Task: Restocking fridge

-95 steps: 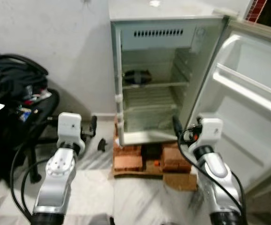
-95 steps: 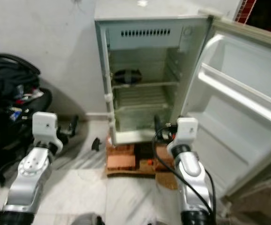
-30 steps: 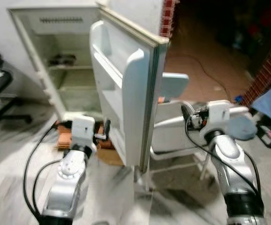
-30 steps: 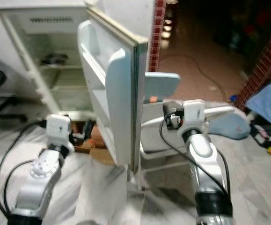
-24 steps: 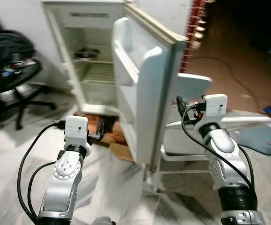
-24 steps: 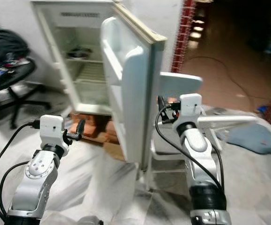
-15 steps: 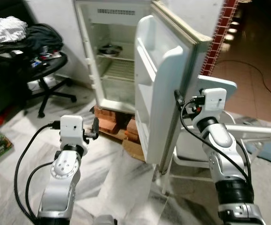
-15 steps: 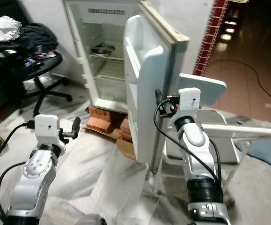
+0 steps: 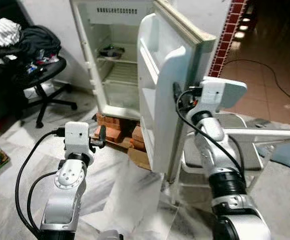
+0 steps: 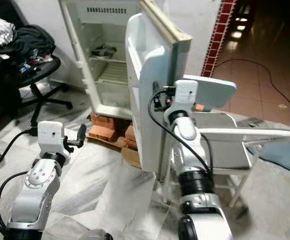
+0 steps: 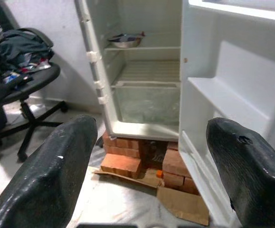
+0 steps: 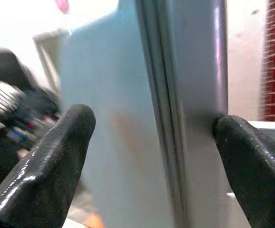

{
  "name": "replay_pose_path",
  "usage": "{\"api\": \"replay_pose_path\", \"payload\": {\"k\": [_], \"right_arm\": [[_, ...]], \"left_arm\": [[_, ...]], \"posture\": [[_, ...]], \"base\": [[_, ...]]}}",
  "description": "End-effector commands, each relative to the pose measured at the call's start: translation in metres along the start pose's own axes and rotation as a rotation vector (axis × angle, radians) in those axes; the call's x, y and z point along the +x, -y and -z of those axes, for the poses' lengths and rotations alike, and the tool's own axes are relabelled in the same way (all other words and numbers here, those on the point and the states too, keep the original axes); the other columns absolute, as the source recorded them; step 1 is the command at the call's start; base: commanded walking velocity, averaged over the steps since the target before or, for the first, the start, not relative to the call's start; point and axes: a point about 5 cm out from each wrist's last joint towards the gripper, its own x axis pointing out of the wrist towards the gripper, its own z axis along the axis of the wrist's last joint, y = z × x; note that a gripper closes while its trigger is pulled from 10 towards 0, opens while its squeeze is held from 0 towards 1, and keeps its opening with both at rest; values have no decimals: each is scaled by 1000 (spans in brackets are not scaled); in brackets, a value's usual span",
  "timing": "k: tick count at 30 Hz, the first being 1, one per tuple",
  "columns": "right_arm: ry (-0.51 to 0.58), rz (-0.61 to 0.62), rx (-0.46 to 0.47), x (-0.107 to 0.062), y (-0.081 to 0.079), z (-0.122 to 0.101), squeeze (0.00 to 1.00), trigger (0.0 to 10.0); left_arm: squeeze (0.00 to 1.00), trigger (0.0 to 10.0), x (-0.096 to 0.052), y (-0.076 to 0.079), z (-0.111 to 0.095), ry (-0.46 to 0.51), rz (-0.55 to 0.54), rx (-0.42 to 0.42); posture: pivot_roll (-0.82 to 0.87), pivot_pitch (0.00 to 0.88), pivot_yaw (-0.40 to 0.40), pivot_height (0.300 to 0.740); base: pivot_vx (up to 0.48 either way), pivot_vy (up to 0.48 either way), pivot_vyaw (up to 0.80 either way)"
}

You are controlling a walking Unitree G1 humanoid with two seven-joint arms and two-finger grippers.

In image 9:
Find white fridge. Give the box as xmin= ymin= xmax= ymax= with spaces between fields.
xmin=70 ymin=0 xmax=158 ymax=121

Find red brick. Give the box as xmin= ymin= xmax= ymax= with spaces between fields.
xmin=96 ymin=114 xmax=121 ymax=132
xmin=131 ymin=126 xmax=147 ymax=151
xmin=105 ymin=126 xmax=135 ymax=147

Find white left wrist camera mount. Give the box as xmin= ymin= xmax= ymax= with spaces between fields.
xmin=65 ymin=121 xmax=91 ymax=157

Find black office chair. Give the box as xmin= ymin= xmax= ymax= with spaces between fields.
xmin=0 ymin=55 xmax=79 ymax=129

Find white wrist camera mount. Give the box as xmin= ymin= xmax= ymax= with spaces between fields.
xmin=65 ymin=121 xmax=91 ymax=157
xmin=197 ymin=77 xmax=226 ymax=115

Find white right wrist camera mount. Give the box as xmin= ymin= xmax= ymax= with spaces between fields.
xmin=197 ymin=77 xmax=226 ymax=115

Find short black left arm cable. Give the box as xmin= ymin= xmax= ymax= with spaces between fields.
xmin=27 ymin=171 xmax=60 ymax=234

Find white fridge door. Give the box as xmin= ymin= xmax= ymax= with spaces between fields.
xmin=137 ymin=0 xmax=216 ymax=184

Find black clothing pile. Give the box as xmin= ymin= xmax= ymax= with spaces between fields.
xmin=17 ymin=25 xmax=63 ymax=61

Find white fridge shelf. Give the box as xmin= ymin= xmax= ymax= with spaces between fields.
xmin=97 ymin=56 xmax=138 ymax=66

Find white grey striped cloth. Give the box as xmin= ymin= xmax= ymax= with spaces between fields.
xmin=0 ymin=18 xmax=23 ymax=51

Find thin black floor cable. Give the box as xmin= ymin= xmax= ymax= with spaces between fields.
xmin=222 ymin=59 xmax=290 ymax=127

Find clear fridge crisper drawer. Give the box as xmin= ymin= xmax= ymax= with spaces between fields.
xmin=102 ymin=80 xmax=139 ymax=110

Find grey white folding chair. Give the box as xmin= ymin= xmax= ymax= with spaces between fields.
xmin=175 ymin=79 xmax=290 ymax=206

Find brown cardboard piece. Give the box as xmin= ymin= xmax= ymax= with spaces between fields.
xmin=127 ymin=147 xmax=152 ymax=171

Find long black left arm cable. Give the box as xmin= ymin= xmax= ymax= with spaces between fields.
xmin=15 ymin=127 xmax=68 ymax=236

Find silver metal bowl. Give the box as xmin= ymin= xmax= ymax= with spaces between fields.
xmin=100 ymin=46 xmax=126 ymax=61

